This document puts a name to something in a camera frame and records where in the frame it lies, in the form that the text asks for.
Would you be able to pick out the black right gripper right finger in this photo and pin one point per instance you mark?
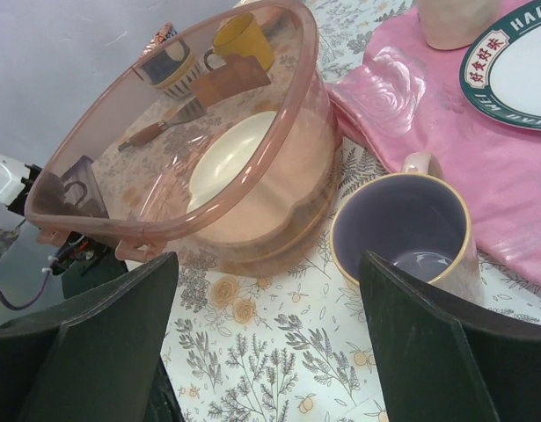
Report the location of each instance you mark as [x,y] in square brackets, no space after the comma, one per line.
[442,358]

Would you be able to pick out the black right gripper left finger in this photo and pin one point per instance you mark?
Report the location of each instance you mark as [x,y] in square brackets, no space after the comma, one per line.
[95,356]

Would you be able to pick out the cream divided plate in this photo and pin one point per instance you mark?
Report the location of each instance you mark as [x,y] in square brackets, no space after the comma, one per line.
[224,160]

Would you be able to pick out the pink transparent plastic bin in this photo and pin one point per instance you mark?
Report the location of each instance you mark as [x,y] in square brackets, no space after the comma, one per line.
[265,220]

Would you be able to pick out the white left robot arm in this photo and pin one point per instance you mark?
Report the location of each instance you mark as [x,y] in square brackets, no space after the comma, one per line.
[16,181]

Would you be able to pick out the pink mug purple inside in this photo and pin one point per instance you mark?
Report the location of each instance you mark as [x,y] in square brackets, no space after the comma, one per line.
[417,222]

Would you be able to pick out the pink satin cloth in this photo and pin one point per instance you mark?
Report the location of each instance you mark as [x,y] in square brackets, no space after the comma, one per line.
[405,97]

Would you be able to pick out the blue rimmed white plate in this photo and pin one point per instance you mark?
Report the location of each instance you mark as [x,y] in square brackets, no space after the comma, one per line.
[500,74]

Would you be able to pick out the orange patterned bowl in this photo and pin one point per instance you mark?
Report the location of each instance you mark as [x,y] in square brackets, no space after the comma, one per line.
[166,32]

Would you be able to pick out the cream enamel mug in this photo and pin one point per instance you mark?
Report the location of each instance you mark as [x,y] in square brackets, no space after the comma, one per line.
[452,24]

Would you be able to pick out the yellow mug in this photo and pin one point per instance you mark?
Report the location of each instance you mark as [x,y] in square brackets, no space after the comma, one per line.
[241,36]

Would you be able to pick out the wooden handled spatula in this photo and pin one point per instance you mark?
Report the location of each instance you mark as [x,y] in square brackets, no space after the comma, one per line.
[192,110]

